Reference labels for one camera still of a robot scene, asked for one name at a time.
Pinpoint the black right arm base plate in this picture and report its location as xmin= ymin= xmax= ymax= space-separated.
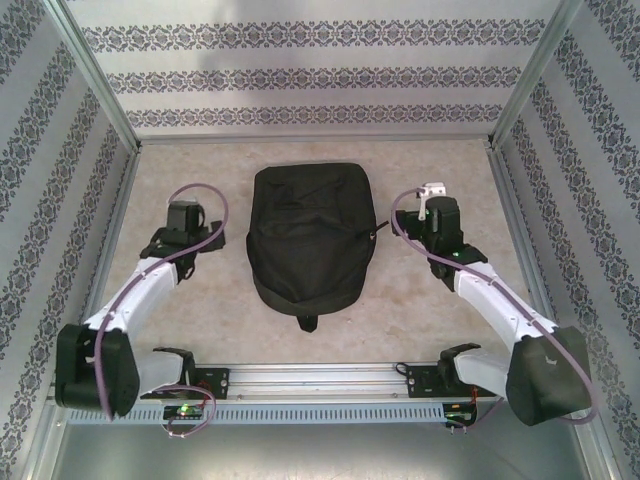
xmin=407 ymin=364 xmax=499 ymax=400

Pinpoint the black fabric backpack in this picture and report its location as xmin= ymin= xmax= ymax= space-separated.
xmin=245 ymin=162 xmax=391 ymax=333

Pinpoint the grey metal panel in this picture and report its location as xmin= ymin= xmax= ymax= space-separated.
xmin=29 ymin=399 xmax=619 ymax=480

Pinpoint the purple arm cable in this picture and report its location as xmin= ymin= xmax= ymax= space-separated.
xmin=390 ymin=187 xmax=599 ymax=432
xmin=94 ymin=182 xmax=231 ymax=441

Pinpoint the aluminium frame post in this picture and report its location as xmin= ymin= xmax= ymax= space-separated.
xmin=42 ymin=0 xmax=142 ymax=151
xmin=487 ymin=0 xmax=599 ymax=149

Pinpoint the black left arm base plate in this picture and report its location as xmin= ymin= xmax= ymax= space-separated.
xmin=149 ymin=367 xmax=232 ymax=401

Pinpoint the aluminium mounting rail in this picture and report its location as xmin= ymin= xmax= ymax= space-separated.
xmin=49 ymin=363 xmax=586 ymax=402

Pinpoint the grey slotted cable duct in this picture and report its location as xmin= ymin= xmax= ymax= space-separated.
xmin=67 ymin=402 xmax=447 ymax=426

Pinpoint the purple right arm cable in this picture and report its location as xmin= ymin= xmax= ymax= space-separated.
xmin=390 ymin=187 xmax=599 ymax=432

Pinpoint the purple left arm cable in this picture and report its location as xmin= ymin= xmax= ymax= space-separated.
xmin=94 ymin=182 xmax=231 ymax=441

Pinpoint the aluminium side rail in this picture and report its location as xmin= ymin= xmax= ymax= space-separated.
xmin=67 ymin=148 xmax=142 ymax=367
xmin=489 ymin=147 xmax=584 ymax=364

